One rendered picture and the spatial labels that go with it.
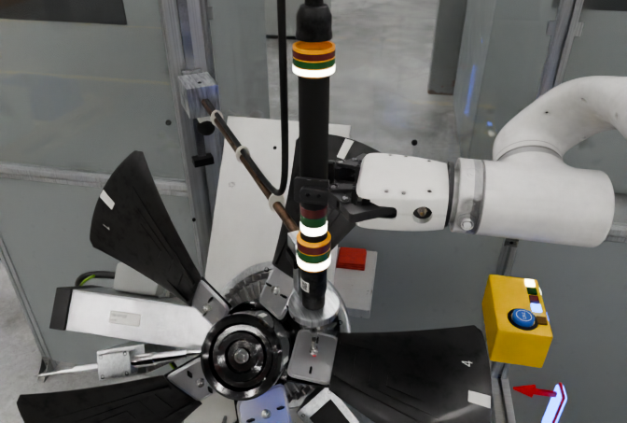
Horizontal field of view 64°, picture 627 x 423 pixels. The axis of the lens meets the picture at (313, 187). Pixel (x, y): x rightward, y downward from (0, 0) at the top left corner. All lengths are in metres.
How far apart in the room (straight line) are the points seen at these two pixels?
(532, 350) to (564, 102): 0.60
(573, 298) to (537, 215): 1.13
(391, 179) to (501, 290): 0.61
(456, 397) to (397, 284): 0.86
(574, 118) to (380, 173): 0.22
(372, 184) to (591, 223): 0.22
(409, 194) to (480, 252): 1.01
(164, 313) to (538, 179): 0.67
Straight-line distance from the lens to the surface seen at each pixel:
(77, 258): 1.98
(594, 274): 1.64
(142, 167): 0.82
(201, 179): 1.35
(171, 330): 0.96
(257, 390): 0.75
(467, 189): 0.55
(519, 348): 1.08
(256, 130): 1.06
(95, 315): 1.03
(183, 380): 0.84
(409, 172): 0.57
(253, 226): 1.03
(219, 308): 0.80
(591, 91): 0.57
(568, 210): 0.58
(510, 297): 1.11
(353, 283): 1.39
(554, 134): 0.64
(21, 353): 2.67
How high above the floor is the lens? 1.80
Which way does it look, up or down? 32 degrees down
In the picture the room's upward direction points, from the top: straight up
